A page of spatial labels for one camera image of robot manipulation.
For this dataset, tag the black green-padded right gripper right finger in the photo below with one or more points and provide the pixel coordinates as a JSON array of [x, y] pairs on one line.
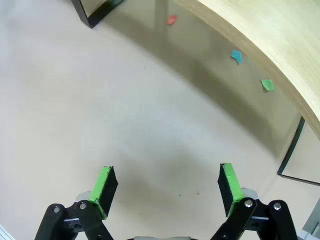
[[231, 190]]

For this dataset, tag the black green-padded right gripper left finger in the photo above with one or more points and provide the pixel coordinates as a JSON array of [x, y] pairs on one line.
[[103, 192]]

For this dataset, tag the green paper scrap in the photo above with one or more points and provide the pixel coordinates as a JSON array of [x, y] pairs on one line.
[[267, 84]]

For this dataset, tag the blue paper scrap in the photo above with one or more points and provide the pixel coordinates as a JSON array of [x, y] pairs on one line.
[[236, 55]]

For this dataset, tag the red paper scrap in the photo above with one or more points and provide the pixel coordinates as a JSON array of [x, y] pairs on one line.
[[172, 19]]

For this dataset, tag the wooden shelf unit black frame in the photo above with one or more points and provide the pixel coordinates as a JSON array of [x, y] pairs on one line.
[[275, 37]]

